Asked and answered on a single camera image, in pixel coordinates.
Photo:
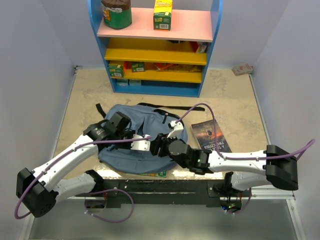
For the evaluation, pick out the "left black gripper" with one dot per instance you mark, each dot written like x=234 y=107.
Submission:
x=127 y=147

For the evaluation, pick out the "green box middle shelf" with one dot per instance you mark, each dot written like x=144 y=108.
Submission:
x=137 y=66

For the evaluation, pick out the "aluminium frame rail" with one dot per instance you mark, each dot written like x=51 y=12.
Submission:
x=269 y=214

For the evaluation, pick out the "green box shelf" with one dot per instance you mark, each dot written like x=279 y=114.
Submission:
x=116 y=70
x=137 y=66

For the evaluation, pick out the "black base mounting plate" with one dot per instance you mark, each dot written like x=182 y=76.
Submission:
x=169 y=192

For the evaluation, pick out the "dark two cities book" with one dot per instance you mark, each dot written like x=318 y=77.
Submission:
x=204 y=133

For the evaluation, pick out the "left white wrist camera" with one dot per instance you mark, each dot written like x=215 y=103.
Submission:
x=141 y=143

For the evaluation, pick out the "teal boxes bottom shelf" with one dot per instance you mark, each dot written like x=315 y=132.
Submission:
x=128 y=82

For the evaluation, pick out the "red packet middle shelf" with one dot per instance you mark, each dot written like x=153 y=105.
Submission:
x=198 y=47

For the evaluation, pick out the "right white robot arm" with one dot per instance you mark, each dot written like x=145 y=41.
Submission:
x=272 y=166

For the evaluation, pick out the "small red white box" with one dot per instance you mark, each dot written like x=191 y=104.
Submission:
x=242 y=69

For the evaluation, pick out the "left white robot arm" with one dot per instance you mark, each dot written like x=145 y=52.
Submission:
x=41 y=188

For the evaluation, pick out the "orange snack packets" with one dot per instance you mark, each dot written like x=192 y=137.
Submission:
x=177 y=68

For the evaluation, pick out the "yellow green carton top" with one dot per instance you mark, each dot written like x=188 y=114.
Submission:
x=162 y=15

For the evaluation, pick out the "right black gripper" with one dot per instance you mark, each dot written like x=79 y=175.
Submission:
x=160 y=141

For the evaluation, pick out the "green box left shelf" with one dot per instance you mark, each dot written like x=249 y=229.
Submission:
x=116 y=70

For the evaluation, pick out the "green treehouse book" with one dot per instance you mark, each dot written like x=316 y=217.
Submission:
x=162 y=174

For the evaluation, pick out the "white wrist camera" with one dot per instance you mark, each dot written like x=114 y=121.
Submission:
x=175 y=129
x=141 y=143

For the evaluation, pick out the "green brown canister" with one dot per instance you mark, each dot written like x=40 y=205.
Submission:
x=117 y=14

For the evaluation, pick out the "blue pink yellow shelf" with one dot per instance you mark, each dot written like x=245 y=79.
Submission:
x=139 y=42

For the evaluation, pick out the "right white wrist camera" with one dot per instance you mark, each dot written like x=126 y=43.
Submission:
x=175 y=129

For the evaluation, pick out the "blue student backpack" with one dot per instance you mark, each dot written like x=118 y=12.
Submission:
x=146 y=119

